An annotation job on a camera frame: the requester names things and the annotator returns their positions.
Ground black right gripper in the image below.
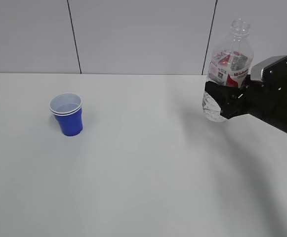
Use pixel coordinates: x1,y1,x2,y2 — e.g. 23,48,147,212
205,80,277,119

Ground clear Wahaha water bottle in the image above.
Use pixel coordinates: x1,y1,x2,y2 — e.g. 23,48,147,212
201,18,254,123

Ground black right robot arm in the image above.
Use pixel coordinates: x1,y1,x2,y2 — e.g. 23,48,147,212
205,79,287,133

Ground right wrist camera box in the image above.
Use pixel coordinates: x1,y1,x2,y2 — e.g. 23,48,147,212
250,55,287,95

